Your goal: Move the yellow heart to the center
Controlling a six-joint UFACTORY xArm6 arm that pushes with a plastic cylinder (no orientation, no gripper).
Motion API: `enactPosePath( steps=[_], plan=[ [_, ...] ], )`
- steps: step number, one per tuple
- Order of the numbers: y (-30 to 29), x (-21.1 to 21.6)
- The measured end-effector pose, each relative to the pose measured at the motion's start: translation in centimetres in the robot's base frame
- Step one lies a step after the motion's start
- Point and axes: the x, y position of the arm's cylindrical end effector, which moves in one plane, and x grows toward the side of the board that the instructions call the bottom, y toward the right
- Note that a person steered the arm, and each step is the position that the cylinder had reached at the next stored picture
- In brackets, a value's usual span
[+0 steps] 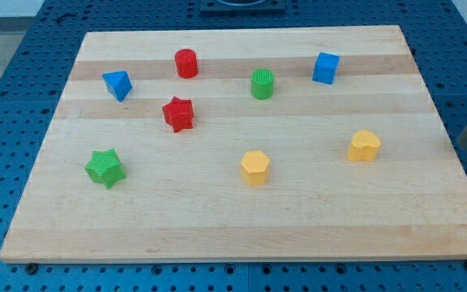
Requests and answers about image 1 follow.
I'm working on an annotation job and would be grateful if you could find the yellow heart block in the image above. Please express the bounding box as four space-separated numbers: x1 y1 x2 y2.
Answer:
346 130 382 162

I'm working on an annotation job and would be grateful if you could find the blue cube block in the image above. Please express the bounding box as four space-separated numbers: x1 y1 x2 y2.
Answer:
312 52 340 84

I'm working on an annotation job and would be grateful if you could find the wooden board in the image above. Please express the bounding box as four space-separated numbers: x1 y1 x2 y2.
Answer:
0 25 467 264

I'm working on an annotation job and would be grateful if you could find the green cylinder block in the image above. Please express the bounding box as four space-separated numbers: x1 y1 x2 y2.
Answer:
251 68 274 100

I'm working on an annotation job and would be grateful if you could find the yellow hexagon block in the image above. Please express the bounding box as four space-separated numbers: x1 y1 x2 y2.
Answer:
240 150 271 187

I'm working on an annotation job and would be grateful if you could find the red star block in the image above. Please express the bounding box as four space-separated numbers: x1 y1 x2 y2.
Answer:
162 97 194 133

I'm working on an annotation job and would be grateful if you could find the red cylinder block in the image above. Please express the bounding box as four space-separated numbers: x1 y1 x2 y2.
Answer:
174 49 199 79

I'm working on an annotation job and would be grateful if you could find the blue triangle block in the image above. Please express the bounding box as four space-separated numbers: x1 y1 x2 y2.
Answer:
102 71 132 102

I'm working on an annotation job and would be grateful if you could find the green star block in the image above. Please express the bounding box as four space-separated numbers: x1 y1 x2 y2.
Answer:
84 148 126 189

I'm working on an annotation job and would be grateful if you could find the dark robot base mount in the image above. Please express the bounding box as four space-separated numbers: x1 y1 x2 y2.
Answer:
199 0 287 14

